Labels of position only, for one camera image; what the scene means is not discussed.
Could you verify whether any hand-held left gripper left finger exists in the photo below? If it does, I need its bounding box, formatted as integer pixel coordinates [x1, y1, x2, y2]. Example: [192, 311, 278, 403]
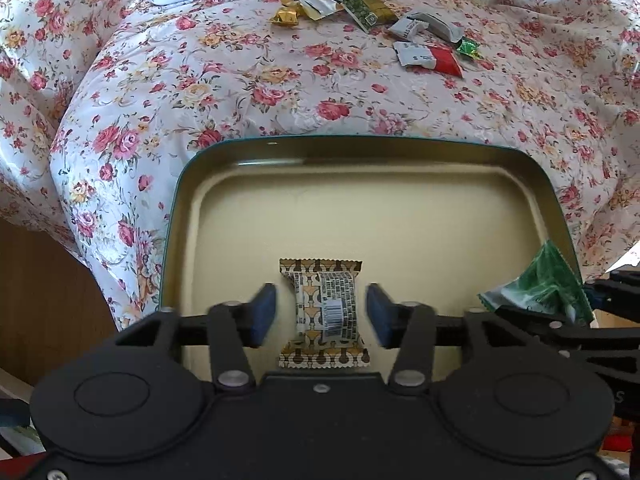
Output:
[115, 282, 278, 392]

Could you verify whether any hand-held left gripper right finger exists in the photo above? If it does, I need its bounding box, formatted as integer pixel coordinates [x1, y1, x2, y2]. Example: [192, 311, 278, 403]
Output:
[365, 284, 527, 395]

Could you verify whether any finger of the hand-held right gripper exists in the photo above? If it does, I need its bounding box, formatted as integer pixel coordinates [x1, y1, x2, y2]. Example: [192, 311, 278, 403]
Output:
[492, 305, 640, 357]
[582, 270, 640, 311]

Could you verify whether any brown patterned snack packet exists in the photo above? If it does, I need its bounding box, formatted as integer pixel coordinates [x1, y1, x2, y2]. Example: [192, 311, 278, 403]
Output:
[277, 257, 372, 370]

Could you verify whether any large green foil snack packet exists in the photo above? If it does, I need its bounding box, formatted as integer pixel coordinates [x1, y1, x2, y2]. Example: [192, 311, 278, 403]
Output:
[477, 240, 596, 328]

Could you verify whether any teal-rimmed cream tin box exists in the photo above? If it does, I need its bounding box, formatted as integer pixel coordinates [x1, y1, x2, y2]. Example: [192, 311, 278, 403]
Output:
[160, 135, 584, 377]

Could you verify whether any olive green gold snack packet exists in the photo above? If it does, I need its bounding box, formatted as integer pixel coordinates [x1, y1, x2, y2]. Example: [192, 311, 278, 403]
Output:
[342, 0, 399, 34]

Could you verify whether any floral bed sheet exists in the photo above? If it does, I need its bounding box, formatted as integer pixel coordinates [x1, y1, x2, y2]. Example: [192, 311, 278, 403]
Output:
[0, 0, 640, 333]

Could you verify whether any white and red snack packet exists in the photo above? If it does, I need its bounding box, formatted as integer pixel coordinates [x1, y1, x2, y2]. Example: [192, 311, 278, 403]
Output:
[393, 41, 464, 79]

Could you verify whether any gold foil candy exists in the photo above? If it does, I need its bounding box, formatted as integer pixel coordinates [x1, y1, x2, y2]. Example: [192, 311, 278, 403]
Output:
[270, 0, 303, 29]

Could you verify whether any white gold-trimmed snack packet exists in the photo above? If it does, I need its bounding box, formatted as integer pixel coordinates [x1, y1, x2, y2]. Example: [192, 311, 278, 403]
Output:
[299, 0, 345, 21]

